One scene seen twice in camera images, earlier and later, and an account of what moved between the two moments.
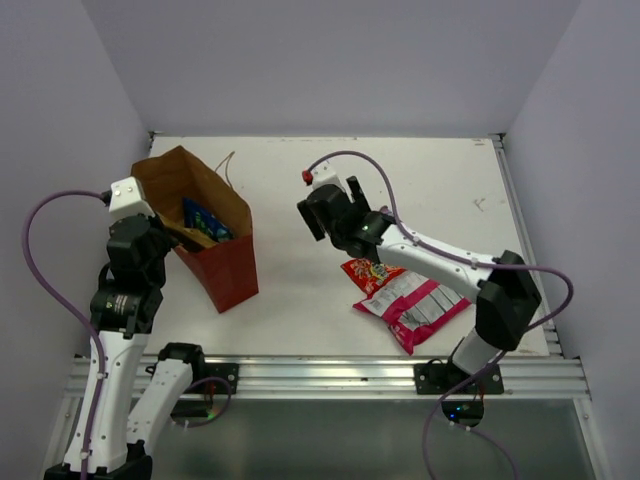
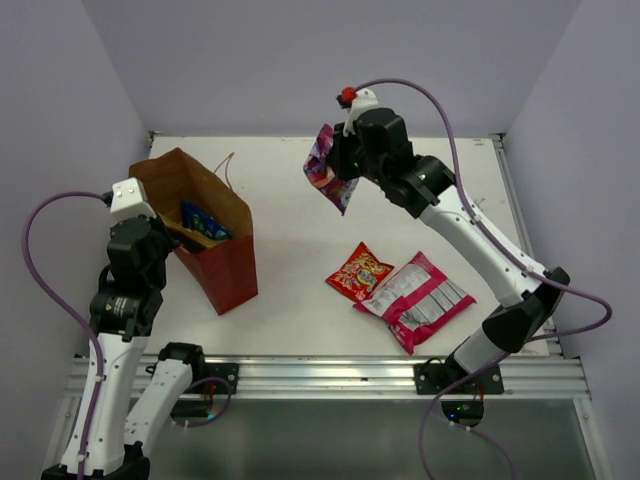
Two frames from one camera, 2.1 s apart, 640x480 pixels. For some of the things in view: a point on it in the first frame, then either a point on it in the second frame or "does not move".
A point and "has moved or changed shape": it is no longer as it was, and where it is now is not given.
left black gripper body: x=164 y=242 does not move
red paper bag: x=228 y=272 does not move
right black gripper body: x=336 y=238 -> x=370 y=166
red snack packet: x=367 y=274 has moved or changed shape
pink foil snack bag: x=411 y=305 does not move
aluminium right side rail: x=519 y=219 does not move
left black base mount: x=228 y=371 does not move
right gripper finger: x=310 y=219 -> x=345 y=158
